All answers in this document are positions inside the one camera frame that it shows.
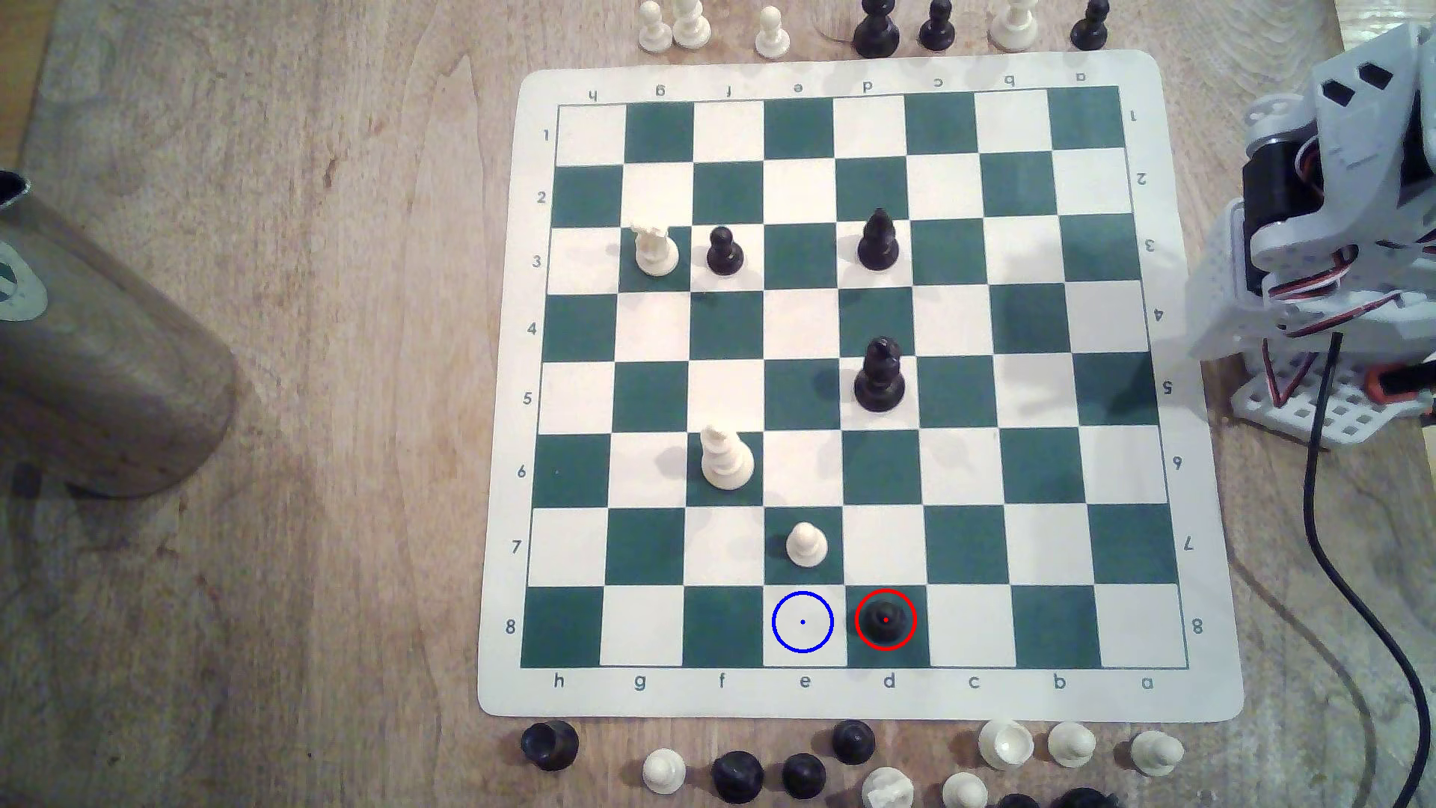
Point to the orange plastic clamp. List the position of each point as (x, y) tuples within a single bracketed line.
[(1397, 384)]

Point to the tall black chess piece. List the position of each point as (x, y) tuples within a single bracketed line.
[(875, 34)]

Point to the black chess pawn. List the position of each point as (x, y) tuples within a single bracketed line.
[(803, 777), (937, 29), (1089, 29), (1083, 799), (854, 743), (725, 254), (886, 621), (1018, 802)]

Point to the black chess rook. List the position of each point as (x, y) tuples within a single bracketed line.
[(737, 777), (550, 745)]

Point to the brown wooden cylinder post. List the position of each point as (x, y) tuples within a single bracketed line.
[(101, 359)]

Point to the green white chess mat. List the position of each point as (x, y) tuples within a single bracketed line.
[(578, 685)]

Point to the tall white chess piece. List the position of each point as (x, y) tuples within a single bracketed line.
[(1016, 28), (691, 25)]

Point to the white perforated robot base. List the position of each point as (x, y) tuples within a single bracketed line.
[(1318, 413)]

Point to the black chess bishop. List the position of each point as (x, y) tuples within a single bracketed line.
[(879, 245)]

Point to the white chess bishop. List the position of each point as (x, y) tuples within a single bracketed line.
[(727, 460)]

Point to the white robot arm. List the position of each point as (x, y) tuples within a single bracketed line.
[(1374, 146)]

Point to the white chess rook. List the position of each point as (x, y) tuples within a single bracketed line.
[(888, 790)]

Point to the white chess knight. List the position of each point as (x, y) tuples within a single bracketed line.
[(656, 253)]

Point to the black chess queen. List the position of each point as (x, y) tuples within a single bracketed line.
[(880, 379)]

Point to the white chess pawn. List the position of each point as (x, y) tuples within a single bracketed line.
[(664, 771), (1157, 753), (806, 545), (772, 36), (1071, 744), (654, 31), (965, 792)]

